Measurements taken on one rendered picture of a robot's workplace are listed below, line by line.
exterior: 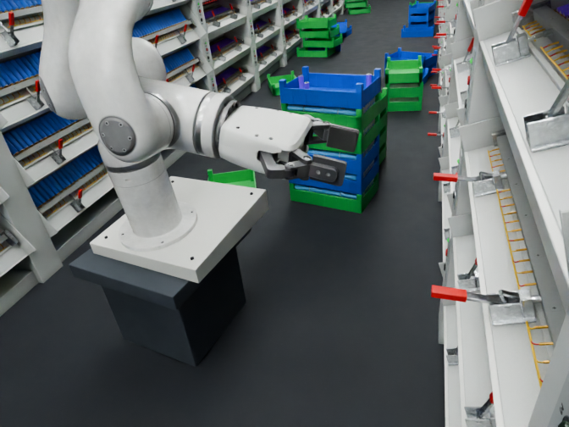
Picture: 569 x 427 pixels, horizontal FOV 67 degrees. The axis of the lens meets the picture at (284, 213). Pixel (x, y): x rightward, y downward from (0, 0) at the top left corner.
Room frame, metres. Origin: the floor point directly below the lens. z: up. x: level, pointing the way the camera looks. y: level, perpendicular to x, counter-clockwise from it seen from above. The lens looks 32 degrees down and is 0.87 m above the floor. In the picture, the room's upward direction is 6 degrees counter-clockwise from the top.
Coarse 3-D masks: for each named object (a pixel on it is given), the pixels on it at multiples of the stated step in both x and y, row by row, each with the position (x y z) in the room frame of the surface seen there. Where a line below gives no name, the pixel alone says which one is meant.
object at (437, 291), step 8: (432, 288) 0.34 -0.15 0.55; (440, 288) 0.34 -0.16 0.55; (448, 288) 0.34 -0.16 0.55; (456, 288) 0.34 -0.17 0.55; (432, 296) 0.33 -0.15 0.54; (440, 296) 0.33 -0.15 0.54; (448, 296) 0.33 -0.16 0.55; (456, 296) 0.33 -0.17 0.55; (464, 296) 0.33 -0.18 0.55; (472, 296) 0.33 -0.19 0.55; (480, 296) 0.33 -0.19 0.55; (488, 296) 0.32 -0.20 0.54; (504, 296) 0.31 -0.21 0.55; (496, 304) 0.31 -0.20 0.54
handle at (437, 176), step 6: (438, 174) 0.59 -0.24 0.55; (444, 174) 0.59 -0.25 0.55; (450, 174) 0.59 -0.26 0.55; (480, 174) 0.57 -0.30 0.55; (444, 180) 0.58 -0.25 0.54; (450, 180) 0.58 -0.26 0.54; (456, 180) 0.57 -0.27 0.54; (462, 180) 0.57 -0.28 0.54; (468, 180) 0.57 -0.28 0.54; (474, 180) 0.57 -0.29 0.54
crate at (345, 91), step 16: (304, 80) 1.66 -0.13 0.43; (320, 80) 1.64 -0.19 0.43; (336, 80) 1.61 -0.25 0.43; (352, 80) 1.57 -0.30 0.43; (288, 96) 1.49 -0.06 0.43; (304, 96) 1.46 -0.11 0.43; (320, 96) 1.43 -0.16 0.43; (336, 96) 1.40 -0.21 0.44; (352, 96) 1.37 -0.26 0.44; (368, 96) 1.41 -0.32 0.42
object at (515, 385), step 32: (480, 128) 0.71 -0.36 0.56; (480, 160) 0.67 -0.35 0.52; (480, 224) 0.49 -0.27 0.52; (512, 224) 0.46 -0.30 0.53; (480, 256) 0.42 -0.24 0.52; (480, 288) 0.37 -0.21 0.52; (512, 288) 0.35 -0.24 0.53; (512, 352) 0.27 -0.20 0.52; (544, 352) 0.26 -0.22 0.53; (512, 384) 0.24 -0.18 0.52; (512, 416) 0.21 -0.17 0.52
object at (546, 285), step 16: (496, 160) 0.62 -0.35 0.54; (512, 160) 0.58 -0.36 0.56; (512, 176) 0.54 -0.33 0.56; (512, 192) 0.50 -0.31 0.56; (528, 208) 0.45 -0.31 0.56; (528, 224) 0.42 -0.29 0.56; (512, 240) 0.42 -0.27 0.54; (528, 240) 0.39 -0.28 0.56; (512, 256) 0.39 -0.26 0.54; (528, 256) 0.38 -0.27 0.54; (544, 256) 0.36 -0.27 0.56; (528, 272) 0.35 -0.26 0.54; (544, 272) 0.33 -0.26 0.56; (544, 288) 0.31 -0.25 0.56; (544, 304) 0.29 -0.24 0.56; (560, 304) 0.29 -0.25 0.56; (560, 320) 0.27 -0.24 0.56; (528, 336) 0.27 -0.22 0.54
